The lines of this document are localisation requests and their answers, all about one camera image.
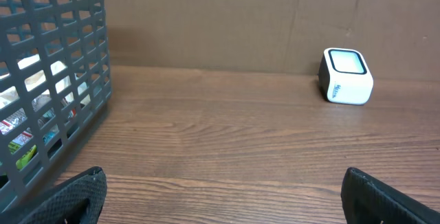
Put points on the white barcode scanner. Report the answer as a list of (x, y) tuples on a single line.
[(344, 76)]

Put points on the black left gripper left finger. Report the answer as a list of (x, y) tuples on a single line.
[(76, 200)]

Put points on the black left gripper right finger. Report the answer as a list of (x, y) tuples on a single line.
[(366, 199)]

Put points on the dark grey plastic basket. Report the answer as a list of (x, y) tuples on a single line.
[(75, 33)]

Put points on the mint wet wipes pack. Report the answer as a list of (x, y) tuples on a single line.
[(48, 117)]

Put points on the green red snack bag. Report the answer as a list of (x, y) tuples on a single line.
[(13, 121)]

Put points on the beige tissue pack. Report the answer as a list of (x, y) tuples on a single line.
[(37, 79)]

